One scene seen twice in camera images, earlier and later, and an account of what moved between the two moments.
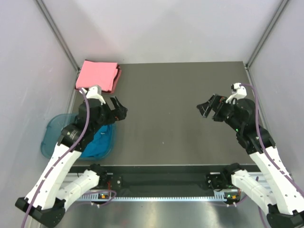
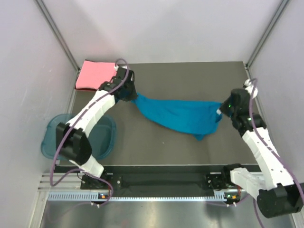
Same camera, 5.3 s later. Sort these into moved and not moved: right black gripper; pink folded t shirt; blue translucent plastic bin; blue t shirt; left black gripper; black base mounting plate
Moved: left black gripper; right black gripper; blue t shirt
Not moved: pink folded t shirt; blue translucent plastic bin; black base mounting plate
